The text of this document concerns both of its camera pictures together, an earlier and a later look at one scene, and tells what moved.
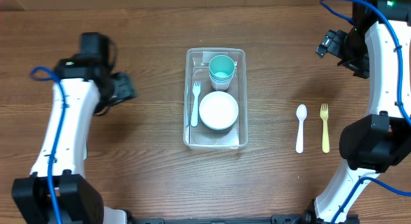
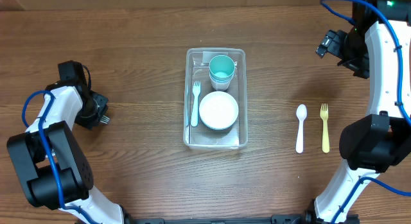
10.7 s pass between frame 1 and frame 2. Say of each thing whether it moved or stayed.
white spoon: stayed
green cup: stayed
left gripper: moved
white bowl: stayed
